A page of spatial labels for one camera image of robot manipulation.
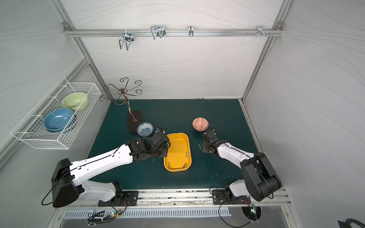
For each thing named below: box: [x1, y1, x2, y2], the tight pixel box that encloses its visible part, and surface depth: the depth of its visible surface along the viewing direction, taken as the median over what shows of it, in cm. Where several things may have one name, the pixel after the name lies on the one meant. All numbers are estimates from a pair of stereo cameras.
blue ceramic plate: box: [43, 107, 74, 133], surface depth 64 cm
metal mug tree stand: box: [99, 76, 145, 133], surface depth 88 cm
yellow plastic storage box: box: [163, 132, 193, 172], surface depth 88 cm
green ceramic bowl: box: [61, 92, 89, 112], surface depth 73 cm
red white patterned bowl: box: [192, 116, 210, 133], surface depth 104 cm
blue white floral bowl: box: [136, 121, 154, 138], surface depth 101 cm
